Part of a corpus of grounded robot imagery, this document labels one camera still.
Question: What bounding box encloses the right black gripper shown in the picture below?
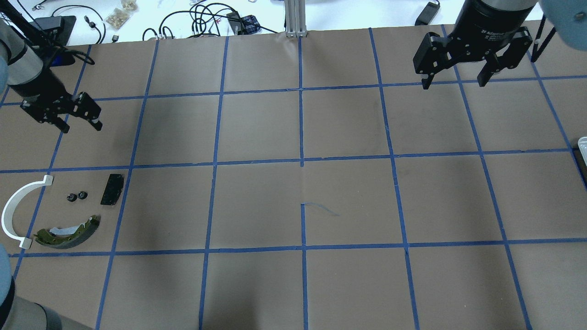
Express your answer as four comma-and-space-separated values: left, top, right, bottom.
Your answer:
413, 0, 535, 90

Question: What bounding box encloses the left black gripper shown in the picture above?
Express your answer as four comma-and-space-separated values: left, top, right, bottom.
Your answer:
20, 73, 103, 134

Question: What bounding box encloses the small black bearing gear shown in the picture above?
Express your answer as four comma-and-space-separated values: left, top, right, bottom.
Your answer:
66, 193, 78, 202

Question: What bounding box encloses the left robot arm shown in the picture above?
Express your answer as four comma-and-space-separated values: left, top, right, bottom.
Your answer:
1, 22, 103, 133

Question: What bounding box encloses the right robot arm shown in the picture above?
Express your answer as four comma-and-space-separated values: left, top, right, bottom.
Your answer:
413, 0, 586, 89

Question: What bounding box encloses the black power adapter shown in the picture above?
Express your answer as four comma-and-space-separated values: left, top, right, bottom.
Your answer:
414, 0, 441, 26

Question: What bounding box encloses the black brake pad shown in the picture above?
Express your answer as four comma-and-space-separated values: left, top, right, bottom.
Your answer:
100, 173, 125, 205

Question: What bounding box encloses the bag of wooden pieces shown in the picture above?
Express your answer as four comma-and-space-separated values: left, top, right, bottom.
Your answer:
104, 0, 138, 31

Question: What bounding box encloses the olive brake shoe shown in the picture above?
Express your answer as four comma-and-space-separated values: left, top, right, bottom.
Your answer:
34, 215, 100, 249

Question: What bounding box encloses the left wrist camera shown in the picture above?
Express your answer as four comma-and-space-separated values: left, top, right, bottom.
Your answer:
43, 47, 76, 67

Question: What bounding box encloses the white curved plastic bracket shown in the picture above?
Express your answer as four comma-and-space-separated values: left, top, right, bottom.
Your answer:
1, 175, 54, 250

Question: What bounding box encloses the aluminium frame post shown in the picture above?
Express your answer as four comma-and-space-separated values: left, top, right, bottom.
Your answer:
283, 0, 307, 38

